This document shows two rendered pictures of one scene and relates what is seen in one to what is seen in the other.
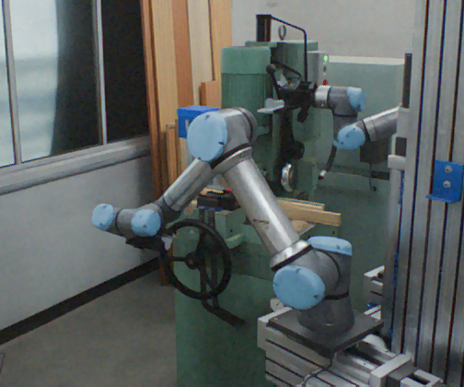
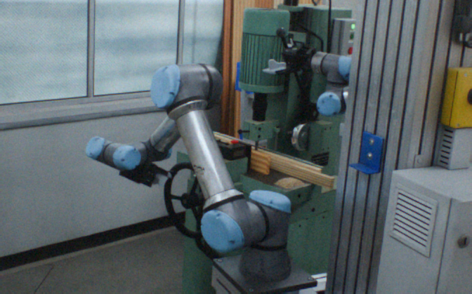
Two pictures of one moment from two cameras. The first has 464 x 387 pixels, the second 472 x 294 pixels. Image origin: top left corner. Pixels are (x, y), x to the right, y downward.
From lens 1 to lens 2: 0.56 m
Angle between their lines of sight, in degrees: 13
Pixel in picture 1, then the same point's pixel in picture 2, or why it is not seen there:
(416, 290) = (343, 255)
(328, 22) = not seen: outside the picture
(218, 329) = not seen: hidden behind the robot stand
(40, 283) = (97, 208)
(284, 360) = not seen: outside the picture
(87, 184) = (155, 123)
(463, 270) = (377, 241)
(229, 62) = (247, 22)
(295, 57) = (319, 23)
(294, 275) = (215, 219)
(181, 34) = not seen: outside the picture
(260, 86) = (273, 47)
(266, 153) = (282, 111)
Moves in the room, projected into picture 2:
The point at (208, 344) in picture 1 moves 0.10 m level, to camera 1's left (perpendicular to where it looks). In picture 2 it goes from (206, 283) to (183, 278)
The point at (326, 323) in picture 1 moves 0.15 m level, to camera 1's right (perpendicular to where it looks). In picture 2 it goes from (256, 271) to (310, 281)
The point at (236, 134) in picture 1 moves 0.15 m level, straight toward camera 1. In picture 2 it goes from (189, 86) to (169, 96)
